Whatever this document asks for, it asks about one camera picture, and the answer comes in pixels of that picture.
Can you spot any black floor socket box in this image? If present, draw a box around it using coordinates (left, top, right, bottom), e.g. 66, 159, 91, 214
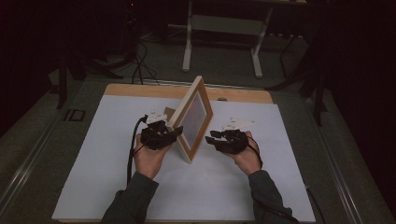
63, 108, 87, 122

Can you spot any wooden picture frame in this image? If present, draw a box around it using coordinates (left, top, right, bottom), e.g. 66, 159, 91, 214
163, 75, 215, 164

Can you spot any bundle of floor cables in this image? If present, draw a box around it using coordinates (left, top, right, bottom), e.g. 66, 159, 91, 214
124, 3, 162, 87

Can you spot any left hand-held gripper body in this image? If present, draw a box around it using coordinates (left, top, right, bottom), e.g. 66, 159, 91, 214
139, 109, 171, 151

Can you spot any white metal stand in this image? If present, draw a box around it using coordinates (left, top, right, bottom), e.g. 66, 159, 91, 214
167, 0, 309, 79

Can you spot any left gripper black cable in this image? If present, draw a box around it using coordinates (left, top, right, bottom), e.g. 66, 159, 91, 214
126, 114, 149, 187

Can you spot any metal floor rail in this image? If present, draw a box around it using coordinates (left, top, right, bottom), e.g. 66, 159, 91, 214
0, 102, 76, 216
302, 92, 367, 224

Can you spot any thin black cable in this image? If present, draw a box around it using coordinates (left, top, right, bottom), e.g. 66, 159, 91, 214
303, 182, 327, 224

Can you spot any black metal stand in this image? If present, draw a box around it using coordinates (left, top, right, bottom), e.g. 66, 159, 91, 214
46, 46, 138, 110
265, 31, 330, 127

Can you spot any person's right hand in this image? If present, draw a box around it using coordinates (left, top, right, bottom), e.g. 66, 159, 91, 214
232, 130, 263, 177

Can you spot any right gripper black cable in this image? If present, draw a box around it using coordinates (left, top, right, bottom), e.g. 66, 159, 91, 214
247, 134, 301, 224

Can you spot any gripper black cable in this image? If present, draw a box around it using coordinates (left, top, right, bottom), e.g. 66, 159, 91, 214
247, 134, 301, 224
126, 114, 149, 187

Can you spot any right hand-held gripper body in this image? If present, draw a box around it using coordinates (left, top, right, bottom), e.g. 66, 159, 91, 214
215, 117, 256, 156

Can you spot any person's left hand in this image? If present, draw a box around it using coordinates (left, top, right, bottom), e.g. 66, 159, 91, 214
134, 133, 172, 180

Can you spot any white table sheet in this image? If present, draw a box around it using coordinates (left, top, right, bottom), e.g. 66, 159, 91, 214
50, 94, 317, 222

